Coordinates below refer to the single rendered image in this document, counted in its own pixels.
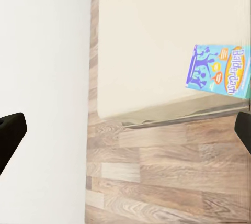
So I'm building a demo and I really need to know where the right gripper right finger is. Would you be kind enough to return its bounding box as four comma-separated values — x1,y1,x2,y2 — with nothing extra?
234,112,251,154

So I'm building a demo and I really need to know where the board game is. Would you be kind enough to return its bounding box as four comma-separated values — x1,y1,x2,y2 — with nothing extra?
186,44,251,100

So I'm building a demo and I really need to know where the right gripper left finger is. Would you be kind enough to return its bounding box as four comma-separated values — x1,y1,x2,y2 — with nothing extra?
0,112,27,175

